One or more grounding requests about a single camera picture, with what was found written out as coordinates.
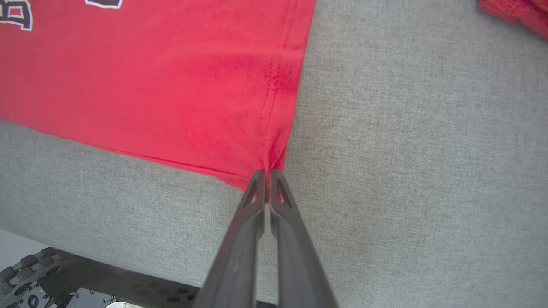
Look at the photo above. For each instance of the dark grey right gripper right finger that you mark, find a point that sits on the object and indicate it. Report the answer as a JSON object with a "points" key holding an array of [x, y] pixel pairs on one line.
{"points": [[295, 256]]}

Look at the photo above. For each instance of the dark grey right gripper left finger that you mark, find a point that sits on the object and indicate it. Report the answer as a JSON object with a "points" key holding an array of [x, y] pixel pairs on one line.
{"points": [[237, 256]]}

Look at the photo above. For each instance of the red t-shirt with print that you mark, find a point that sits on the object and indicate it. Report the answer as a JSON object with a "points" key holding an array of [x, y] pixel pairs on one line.
{"points": [[150, 77]]}

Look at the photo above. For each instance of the red shorts with white panels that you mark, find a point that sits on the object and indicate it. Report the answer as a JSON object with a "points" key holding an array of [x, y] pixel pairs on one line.
{"points": [[520, 13]]}

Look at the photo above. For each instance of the black robot wheeled base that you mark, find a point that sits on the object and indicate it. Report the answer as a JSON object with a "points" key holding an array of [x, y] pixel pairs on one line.
{"points": [[64, 286]]}

